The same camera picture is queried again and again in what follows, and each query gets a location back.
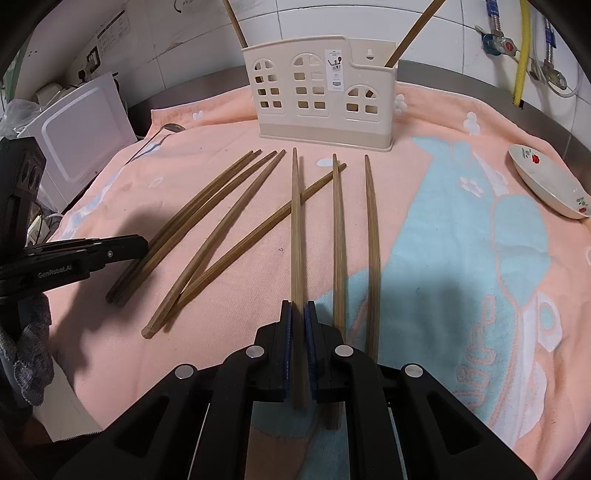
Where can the metal slotted spoon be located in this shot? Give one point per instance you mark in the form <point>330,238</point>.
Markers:
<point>169,127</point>

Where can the white microwave oven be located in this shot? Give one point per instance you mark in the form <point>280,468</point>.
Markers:
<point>79,135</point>

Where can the metal water valve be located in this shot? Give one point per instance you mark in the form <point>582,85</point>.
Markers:
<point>496,44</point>

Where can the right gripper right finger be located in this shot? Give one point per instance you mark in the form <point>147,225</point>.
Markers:
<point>340,373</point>

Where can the wall power socket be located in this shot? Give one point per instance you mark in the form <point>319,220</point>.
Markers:
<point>92,61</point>

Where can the white floral ceramic dish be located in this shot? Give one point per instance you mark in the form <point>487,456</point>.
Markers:
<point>557,187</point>

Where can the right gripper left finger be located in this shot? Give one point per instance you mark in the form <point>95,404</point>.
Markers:
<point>258,373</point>

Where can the grey knitted sleeve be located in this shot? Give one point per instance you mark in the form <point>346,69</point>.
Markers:
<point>26,360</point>

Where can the beige plastic utensil holder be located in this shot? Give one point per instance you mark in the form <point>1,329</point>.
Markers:
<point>324,89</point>

